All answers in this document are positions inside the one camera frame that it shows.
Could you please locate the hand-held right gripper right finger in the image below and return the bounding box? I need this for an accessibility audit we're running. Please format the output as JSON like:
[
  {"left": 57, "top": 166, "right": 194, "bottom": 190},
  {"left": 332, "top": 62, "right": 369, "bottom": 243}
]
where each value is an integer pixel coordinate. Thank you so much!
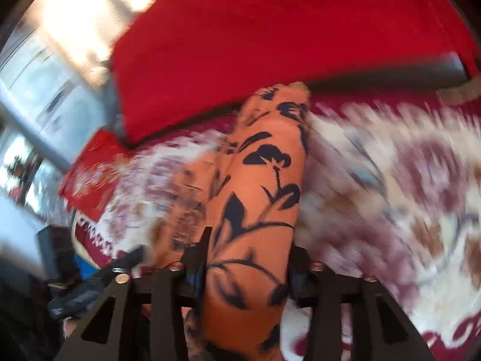
[{"left": 289, "top": 246, "right": 437, "bottom": 361}]

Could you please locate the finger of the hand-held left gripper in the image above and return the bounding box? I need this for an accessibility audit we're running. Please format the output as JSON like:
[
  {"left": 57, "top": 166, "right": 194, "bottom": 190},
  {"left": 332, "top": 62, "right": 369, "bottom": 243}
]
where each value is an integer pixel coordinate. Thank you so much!
[{"left": 101, "top": 245, "right": 147, "bottom": 276}]

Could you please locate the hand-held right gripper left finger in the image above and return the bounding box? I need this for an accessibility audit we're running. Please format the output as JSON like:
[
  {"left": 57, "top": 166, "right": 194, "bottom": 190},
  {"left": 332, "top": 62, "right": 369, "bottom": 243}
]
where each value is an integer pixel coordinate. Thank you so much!
[{"left": 54, "top": 227, "right": 213, "bottom": 361}]

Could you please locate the orange floral garment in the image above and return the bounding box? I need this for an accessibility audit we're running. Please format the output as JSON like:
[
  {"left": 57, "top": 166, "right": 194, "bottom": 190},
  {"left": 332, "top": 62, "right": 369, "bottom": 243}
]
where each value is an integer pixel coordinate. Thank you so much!
[{"left": 158, "top": 81, "right": 312, "bottom": 361}]

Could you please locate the small black box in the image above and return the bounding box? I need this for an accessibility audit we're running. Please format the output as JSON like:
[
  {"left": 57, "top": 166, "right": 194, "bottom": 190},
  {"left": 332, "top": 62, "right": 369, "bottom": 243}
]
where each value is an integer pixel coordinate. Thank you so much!
[{"left": 35, "top": 226, "right": 79, "bottom": 282}]

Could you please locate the red gift box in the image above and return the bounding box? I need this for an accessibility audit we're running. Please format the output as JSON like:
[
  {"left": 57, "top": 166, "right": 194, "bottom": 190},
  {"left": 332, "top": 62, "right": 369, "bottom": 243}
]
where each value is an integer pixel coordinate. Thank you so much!
[{"left": 58, "top": 130, "right": 130, "bottom": 222}]

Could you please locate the red cream floral plush blanket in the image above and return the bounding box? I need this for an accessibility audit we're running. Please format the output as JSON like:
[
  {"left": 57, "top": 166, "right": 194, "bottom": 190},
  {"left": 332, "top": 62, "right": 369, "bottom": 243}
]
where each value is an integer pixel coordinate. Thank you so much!
[{"left": 71, "top": 98, "right": 481, "bottom": 361}]

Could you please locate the artificial flower bunch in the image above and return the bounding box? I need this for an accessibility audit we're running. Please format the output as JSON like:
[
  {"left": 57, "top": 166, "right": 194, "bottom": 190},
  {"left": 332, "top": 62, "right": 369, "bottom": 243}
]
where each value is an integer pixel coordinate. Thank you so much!
[{"left": 8, "top": 154, "right": 36, "bottom": 200}]

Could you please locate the white cabinet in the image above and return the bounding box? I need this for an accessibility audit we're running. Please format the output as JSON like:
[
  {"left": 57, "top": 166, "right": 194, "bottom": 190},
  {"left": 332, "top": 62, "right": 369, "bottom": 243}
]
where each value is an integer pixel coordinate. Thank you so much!
[{"left": 0, "top": 26, "right": 109, "bottom": 143}]

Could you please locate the cream dotted curtain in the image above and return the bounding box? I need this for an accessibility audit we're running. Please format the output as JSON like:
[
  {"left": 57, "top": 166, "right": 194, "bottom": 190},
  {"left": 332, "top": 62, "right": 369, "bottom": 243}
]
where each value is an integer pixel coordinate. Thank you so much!
[{"left": 38, "top": 0, "right": 177, "bottom": 79}]

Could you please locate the red fleece cushion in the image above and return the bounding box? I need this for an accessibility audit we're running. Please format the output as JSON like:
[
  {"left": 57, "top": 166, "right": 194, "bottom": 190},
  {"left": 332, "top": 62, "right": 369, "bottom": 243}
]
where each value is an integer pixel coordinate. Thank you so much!
[{"left": 109, "top": 0, "right": 479, "bottom": 149}]

